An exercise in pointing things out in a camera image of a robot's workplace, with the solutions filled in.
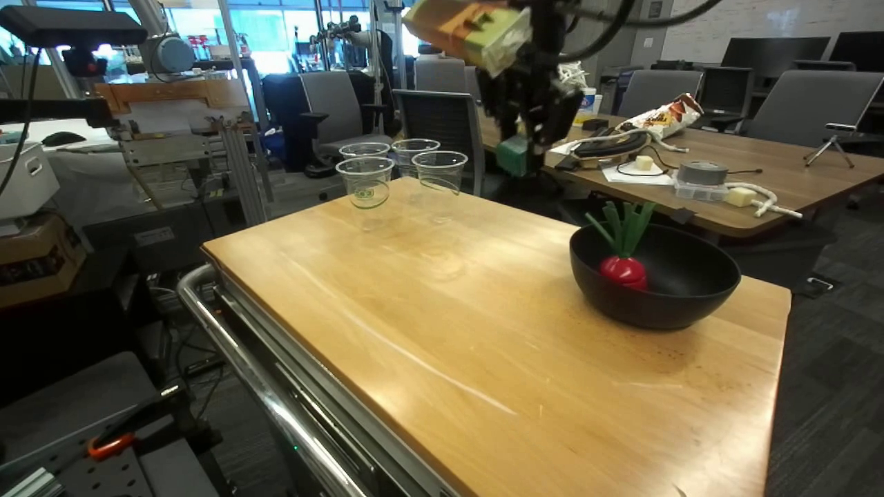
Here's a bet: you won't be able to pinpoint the grey round lamp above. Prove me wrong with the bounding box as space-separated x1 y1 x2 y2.
141 33 198 81

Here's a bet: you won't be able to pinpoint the chip bag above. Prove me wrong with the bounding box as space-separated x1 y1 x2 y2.
623 92 707 145

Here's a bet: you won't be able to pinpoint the brown cardboard box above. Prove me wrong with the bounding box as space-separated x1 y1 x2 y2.
0 217 90 313

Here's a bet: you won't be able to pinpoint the clear plastic cup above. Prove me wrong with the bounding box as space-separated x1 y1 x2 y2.
334 154 397 212
392 137 445 177
337 138 394 166
408 146 472 196

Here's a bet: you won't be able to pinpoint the red toy radish green leaves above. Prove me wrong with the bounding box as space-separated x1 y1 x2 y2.
584 199 658 295

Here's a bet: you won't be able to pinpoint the grey office chair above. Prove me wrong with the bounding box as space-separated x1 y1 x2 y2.
296 70 373 171
612 68 707 120
394 85 489 199
743 68 884 152

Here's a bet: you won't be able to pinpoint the grey tape roll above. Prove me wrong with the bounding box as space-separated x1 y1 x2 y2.
673 160 732 188

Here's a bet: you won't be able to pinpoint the black computer monitor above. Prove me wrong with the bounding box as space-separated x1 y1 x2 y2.
721 37 834 76
826 27 884 76

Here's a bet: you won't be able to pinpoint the white box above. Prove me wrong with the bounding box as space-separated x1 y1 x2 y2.
0 141 64 225

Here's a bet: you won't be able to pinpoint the black flat panel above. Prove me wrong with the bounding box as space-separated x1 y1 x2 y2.
0 4 151 51

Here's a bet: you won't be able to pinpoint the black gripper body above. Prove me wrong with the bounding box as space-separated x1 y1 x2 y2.
482 65 584 145

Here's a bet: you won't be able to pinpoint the black bowl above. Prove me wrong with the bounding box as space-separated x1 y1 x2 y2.
566 221 743 335

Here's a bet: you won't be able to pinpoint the orange handled clamp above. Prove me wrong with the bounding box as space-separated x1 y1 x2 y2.
86 429 137 464

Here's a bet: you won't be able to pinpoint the large white paper sheet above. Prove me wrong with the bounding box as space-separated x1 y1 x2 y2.
600 164 677 192

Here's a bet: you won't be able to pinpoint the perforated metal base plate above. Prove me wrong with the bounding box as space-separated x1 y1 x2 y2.
0 439 224 497

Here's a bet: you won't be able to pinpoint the green building block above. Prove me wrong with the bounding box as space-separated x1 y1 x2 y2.
497 137 533 179

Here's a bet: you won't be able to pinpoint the black curved hose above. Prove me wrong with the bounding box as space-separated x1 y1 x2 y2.
566 128 658 164

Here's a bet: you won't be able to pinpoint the white plug adapter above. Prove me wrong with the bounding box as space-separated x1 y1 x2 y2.
721 179 807 225

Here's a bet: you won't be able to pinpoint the mini camera tripod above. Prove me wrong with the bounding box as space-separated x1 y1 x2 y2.
801 121 855 171

